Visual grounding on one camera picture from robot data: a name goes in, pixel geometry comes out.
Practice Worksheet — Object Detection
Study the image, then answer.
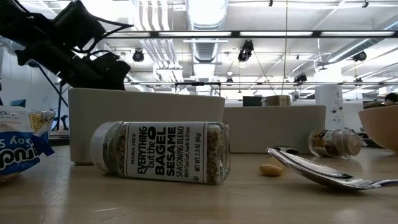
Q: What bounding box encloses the dark background monitor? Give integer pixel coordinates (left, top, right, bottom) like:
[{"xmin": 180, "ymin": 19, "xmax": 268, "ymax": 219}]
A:
[{"xmin": 242, "ymin": 95, "xmax": 264, "ymax": 108}]

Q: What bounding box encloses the bagel sesame seasoning jar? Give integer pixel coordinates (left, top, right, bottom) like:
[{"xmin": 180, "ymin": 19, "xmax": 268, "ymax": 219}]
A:
[{"xmin": 90, "ymin": 120, "xmax": 231, "ymax": 186}]

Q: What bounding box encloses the silver ventilation duct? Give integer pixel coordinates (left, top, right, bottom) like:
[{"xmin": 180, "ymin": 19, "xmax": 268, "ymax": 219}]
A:
[{"xmin": 185, "ymin": 0, "xmax": 229, "ymax": 63}]

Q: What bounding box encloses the blue computer monitor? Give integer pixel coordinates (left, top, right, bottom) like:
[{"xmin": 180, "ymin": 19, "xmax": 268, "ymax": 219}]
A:
[{"xmin": 9, "ymin": 98, "xmax": 27, "ymax": 108}]

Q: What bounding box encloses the light grey plastic bin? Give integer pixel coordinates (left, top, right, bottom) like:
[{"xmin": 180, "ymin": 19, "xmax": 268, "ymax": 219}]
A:
[
  {"xmin": 222, "ymin": 105, "xmax": 327, "ymax": 155},
  {"xmin": 68, "ymin": 87, "xmax": 226, "ymax": 165}
]

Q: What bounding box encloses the black aluminium table frame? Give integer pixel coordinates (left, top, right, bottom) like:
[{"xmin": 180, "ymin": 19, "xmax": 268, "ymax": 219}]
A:
[{"xmin": 48, "ymin": 136, "xmax": 379, "ymax": 149}]

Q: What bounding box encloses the small glass spice jar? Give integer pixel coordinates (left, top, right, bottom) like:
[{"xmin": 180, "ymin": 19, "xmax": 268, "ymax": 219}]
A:
[{"xmin": 308, "ymin": 129, "xmax": 364, "ymax": 159}]

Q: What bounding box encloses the blue white snack bag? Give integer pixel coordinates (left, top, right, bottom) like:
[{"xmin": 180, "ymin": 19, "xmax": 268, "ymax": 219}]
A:
[{"xmin": 0, "ymin": 105, "xmax": 56, "ymax": 183}]

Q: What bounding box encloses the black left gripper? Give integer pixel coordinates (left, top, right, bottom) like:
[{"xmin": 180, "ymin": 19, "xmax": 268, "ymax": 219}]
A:
[{"xmin": 67, "ymin": 52, "xmax": 132, "ymax": 91}]

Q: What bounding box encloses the all-metal spoon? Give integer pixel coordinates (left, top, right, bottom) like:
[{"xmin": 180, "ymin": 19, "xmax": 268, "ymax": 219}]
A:
[{"xmin": 266, "ymin": 147, "xmax": 398, "ymax": 191}]

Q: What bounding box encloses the person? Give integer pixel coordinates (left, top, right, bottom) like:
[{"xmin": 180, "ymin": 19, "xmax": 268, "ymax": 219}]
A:
[{"xmin": 384, "ymin": 92, "xmax": 398, "ymax": 107}]

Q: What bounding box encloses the beige cup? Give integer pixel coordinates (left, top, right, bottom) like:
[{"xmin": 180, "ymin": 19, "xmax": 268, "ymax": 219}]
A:
[{"xmin": 263, "ymin": 95, "xmax": 292, "ymax": 107}]

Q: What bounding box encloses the thin hanging cable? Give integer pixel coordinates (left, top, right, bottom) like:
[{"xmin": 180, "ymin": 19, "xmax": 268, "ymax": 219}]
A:
[{"xmin": 281, "ymin": 0, "xmax": 289, "ymax": 96}]

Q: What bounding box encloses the black overhead light bar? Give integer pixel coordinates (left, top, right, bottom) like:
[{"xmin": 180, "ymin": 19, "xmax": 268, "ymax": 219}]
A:
[{"xmin": 105, "ymin": 30, "xmax": 398, "ymax": 39}]

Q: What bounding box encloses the black background frame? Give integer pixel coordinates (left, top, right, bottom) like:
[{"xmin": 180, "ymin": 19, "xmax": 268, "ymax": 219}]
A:
[{"xmin": 124, "ymin": 80, "xmax": 398, "ymax": 103}]

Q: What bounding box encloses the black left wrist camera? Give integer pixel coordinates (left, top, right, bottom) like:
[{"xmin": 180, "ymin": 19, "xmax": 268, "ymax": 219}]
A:
[{"xmin": 52, "ymin": 0, "xmax": 106, "ymax": 50}]

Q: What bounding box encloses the white pillar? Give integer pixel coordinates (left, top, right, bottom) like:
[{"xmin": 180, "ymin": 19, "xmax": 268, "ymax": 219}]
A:
[{"xmin": 315, "ymin": 85, "xmax": 346, "ymax": 131}]

